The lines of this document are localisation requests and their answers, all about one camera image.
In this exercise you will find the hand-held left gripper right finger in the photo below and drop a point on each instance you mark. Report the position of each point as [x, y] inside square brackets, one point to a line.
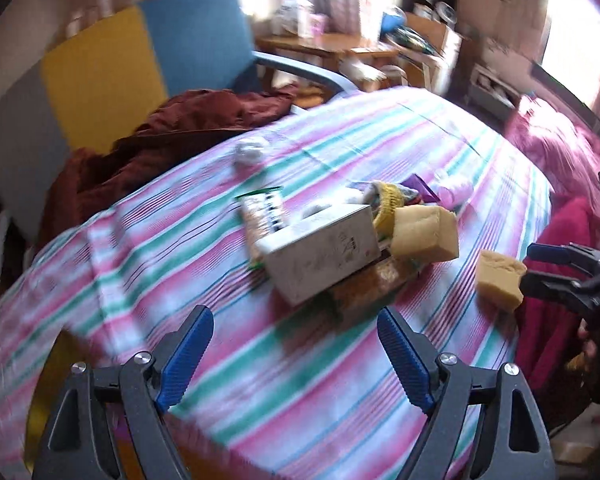
[405, 360]

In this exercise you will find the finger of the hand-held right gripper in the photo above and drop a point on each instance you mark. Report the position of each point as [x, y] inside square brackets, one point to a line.
[550, 252]
[555, 287]

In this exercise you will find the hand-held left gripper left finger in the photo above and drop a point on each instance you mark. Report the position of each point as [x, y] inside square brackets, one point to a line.
[187, 355]

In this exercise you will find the yellow sponge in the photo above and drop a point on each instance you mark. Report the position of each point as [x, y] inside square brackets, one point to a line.
[500, 280]
[422, 235]

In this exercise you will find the brown snack packet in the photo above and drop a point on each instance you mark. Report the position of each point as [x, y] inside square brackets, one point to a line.
[370, 290]

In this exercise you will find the pink roll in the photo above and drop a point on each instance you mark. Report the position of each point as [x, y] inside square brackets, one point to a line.
[455, 190]

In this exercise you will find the gold tin box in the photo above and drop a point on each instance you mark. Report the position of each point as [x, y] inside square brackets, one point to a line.
[55, 375]

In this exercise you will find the white carton box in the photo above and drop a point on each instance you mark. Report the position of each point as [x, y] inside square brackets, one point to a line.
[320, 250]

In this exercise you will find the purple packet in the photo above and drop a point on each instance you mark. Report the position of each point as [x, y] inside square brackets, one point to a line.
[420, 187]

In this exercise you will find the striped bedsheet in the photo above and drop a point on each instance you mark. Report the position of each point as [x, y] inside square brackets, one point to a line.
[180, 260]

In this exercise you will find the yellow knit sock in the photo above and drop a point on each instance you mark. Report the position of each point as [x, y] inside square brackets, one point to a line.
[387, 202]

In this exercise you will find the green snack packet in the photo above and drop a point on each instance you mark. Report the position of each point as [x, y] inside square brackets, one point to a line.
[262, 215]

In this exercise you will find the white sock ball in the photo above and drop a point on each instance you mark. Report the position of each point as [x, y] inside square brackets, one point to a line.
[316, 210]

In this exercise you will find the crumpled white tissue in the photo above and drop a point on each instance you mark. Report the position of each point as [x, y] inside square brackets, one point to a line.
[250, 151]

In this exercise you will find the maroon cloth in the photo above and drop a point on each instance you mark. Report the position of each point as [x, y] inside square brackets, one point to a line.
[180, 130]

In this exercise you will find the blue round object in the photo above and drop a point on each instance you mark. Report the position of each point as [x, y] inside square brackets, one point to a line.
[392, 19]

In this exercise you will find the grey yellow blue armchair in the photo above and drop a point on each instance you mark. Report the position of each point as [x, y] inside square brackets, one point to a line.
[105, 70]

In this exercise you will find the wooden desk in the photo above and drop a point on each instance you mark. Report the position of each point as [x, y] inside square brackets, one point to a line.
[325, 45]

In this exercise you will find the white product box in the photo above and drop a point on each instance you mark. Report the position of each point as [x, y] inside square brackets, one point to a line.
[292, 15]

